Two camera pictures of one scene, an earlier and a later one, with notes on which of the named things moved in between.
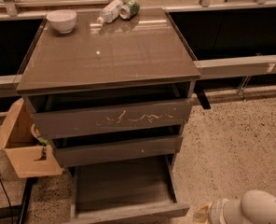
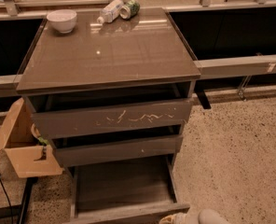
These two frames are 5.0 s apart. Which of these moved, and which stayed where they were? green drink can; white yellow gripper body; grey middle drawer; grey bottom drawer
Moved: white yellow gripper body
Stayed: grey bottom drawer; grey middle drawer; green drink can
